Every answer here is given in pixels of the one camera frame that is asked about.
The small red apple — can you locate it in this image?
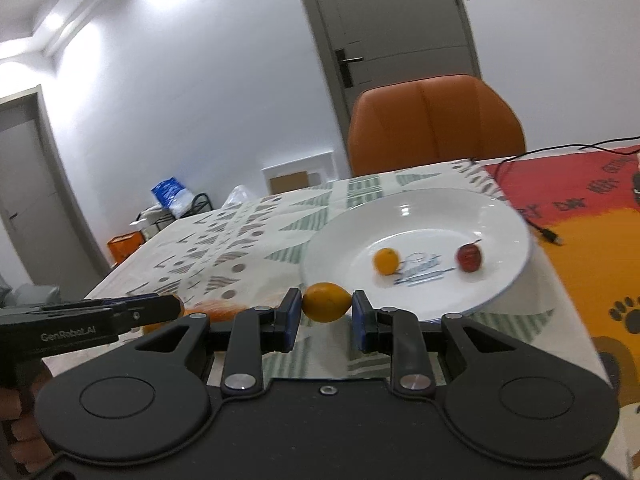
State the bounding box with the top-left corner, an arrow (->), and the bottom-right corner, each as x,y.
455,242 -> 484,274

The grey side door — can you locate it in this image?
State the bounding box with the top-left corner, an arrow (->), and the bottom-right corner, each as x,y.
0,85 -> 110,287

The blue plastic bag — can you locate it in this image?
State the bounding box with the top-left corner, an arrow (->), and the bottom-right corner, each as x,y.
151,176 -> 189,211

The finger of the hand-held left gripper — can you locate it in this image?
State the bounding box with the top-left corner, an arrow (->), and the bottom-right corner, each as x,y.
111,296 -> 184,335
102,293 -> 162,307

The large orange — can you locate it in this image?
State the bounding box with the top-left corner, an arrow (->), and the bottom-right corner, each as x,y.
141,294 -> 240,335

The patterned tablecloth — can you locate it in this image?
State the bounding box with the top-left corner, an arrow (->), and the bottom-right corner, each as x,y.
82,157 -> 640,480

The black cable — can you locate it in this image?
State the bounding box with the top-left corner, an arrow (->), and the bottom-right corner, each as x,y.
467,137 -> 640,248

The person's left hand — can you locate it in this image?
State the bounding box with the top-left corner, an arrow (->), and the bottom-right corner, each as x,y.
0,366 -> 53,467

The red orange paw-print mat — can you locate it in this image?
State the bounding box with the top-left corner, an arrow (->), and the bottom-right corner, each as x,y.
482,145 -> 640,411

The white box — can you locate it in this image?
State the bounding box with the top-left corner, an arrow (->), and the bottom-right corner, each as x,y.
129,205 -> 172,235

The orange chair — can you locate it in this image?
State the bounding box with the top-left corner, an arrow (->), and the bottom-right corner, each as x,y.
346,74 -> 527,179

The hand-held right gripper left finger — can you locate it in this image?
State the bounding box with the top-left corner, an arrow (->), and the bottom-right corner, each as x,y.
121,287 -> 303,396

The black door handle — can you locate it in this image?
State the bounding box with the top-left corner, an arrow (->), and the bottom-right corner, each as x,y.
335,48 -> 364,87

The yellow-green kumquat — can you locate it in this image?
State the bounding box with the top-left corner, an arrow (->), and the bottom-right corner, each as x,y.
301,282 -> 353,324

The white plastic bag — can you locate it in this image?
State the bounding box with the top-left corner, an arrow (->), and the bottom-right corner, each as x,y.
220,185 -> 261,210

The small orange kumquat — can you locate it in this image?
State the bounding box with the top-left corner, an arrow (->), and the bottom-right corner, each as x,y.
373,247 -> 401,276

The grey cushion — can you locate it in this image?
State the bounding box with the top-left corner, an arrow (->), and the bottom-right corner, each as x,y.
0,282 -> 62,308

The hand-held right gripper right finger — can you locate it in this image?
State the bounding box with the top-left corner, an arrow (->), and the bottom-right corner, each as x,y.
351,289 -> 521,394

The white plate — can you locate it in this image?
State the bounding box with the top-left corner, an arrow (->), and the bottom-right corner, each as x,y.
300,189 -> 534,324

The orange box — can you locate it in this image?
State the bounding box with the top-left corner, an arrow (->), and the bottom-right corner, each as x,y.
106,232 -> 146,269

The black metal rack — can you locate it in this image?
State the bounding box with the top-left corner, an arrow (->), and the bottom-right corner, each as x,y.
134,192 -> 214,241

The brown cardboard sheet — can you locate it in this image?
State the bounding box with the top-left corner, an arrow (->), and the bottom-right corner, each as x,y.
270,171 -> 311,192

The white foam frame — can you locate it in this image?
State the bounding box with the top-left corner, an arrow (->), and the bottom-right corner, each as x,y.
261,151 -> 337,195

